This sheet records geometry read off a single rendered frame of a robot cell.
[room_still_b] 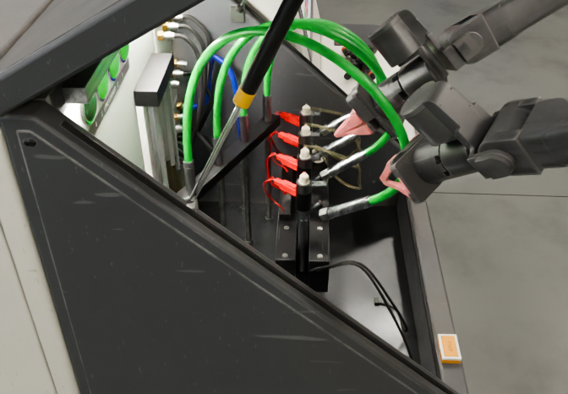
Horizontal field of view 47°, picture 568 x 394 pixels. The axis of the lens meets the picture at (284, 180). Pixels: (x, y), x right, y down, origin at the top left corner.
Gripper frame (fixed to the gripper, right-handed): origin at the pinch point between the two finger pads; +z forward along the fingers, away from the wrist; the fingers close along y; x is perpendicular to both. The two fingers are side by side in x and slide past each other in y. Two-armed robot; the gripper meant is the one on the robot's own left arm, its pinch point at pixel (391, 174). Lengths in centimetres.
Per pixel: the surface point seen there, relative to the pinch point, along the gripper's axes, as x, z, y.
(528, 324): 104, 100, -77
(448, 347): 29.0, 6.7, 6.2
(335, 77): -11, 67, -49
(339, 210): 1.0, 9.2, 5.8
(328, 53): -20.0, -5.9, 0.7
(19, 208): -28, 1, 43
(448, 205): 71, 149, -115
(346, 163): -1.1, 22.0, -8.3
